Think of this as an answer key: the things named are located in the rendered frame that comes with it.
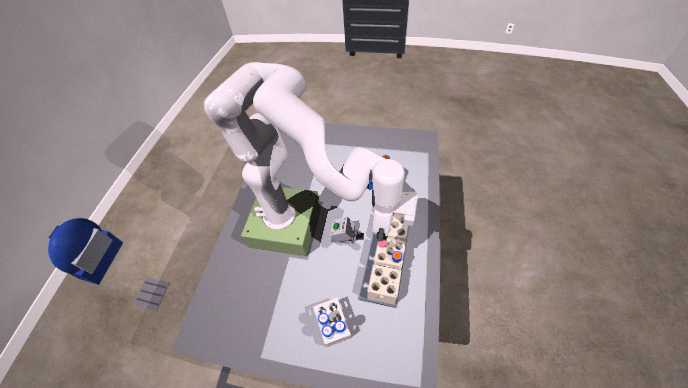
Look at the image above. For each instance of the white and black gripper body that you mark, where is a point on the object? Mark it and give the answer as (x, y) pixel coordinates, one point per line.
(382, 220)

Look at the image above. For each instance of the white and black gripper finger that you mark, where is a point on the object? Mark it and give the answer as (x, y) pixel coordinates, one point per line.
(380, 235)

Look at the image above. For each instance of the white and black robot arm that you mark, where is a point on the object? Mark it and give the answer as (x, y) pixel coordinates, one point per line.
(278, 100)

